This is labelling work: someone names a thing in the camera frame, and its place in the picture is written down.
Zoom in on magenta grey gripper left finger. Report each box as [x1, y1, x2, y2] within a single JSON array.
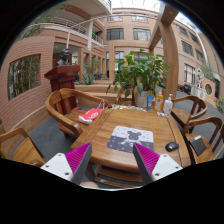
[[42, 142, 92, 185]]

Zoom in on wooden chair front right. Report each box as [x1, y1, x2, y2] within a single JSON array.
[[182, 116, 224, 165]]

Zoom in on black computer mouse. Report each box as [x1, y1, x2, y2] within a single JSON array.
[[165, 142, 179, 152]]

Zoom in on black notebook on chair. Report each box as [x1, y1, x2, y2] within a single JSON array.
[[189, 135, 206, 156]]

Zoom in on dark red wooden pedestal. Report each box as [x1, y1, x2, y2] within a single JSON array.
[[44, 65, 80, 91]]

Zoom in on red white bag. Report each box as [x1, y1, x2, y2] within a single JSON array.
[[78, 101, 105, 125]]

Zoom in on grey bear mouse pad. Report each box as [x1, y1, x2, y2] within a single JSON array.
[[107, 126, 154, 153]]

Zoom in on wooden chair back right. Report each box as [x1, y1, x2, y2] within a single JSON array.
[[171, 95, 207, 128]]

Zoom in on wooden chair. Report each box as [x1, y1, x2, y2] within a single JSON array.
[[0, 128, 45, 167], [182, 116, 224, 165], [171, 95, 207, 128]]

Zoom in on green potted plant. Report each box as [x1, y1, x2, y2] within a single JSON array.
[[107, 51, 170, 102]]

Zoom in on wooden pillar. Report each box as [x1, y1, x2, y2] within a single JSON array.
[[149, 2, 179, 98]]

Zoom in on dark bust statue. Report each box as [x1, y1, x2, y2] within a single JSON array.
[[56, 48, 70, 66]]

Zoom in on wooden armchair left near table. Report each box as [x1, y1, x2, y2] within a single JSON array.
[[45, 88, 108, 137]]

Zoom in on blue tube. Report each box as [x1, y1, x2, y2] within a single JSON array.
[[147, 94, 154, 111]]

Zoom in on wooden chair front left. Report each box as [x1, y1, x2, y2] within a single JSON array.
[[0, 128, 45, 167]]

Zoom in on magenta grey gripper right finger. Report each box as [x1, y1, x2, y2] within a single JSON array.
[[133, 143, 182, 185]]

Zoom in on white pump bottle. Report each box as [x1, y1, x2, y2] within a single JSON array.
[[163, 94, 173, 115]]

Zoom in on yellow bottle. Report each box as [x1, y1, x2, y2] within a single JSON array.
[[154, 91, 164, 112]]

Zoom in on wooden table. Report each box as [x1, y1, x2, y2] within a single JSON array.
[[71, 108, 190, 188]]

